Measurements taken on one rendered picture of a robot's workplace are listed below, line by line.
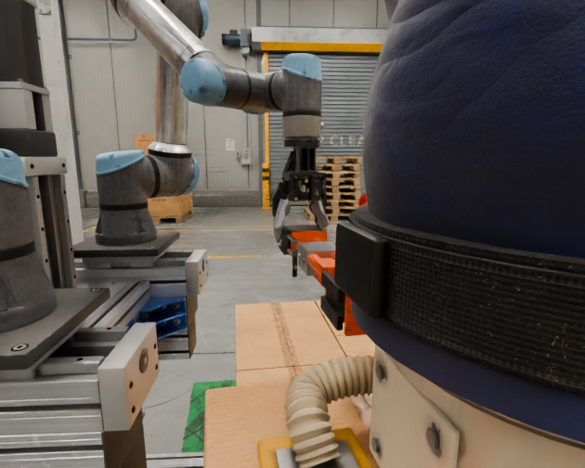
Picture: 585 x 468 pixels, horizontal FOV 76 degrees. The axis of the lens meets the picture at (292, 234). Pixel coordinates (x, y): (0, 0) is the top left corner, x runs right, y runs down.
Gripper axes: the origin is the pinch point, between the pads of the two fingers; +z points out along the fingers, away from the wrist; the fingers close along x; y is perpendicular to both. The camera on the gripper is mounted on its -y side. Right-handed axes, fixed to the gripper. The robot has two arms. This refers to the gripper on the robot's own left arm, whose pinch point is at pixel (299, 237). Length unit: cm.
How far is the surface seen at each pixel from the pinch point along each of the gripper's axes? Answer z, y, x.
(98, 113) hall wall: -126, -996, -290
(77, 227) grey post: 45, -287, -137
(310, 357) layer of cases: 54, -44, 14
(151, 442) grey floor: 109, -80, -50
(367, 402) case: 13.4, 37.4, 0.0
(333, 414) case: 13.4, 38.7, -4.8
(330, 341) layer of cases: 54, -54, 25
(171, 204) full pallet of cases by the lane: 74, -694, -98
